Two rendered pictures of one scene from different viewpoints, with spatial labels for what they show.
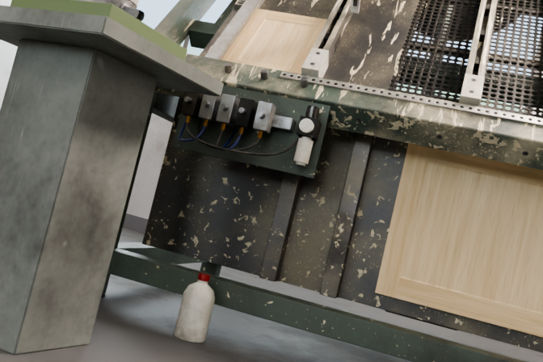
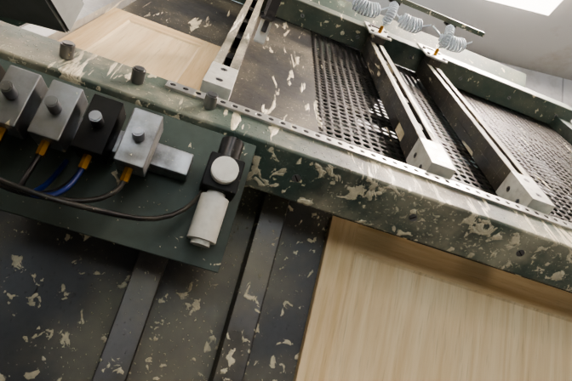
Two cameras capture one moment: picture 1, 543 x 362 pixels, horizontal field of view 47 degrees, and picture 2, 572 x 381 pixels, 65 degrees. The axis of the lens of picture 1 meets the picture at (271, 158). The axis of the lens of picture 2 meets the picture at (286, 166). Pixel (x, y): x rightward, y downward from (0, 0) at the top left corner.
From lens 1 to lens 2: 1.27 m
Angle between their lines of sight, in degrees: 29
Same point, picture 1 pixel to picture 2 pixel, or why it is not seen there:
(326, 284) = not seen: outside the picture
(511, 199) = (457, 313)
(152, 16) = not seen: outside the picture
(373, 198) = (277, 304)
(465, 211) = (404, 328)
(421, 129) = (391, 203)
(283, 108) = (170, 137)
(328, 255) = not seen: outside the picture
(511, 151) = (503, 248)
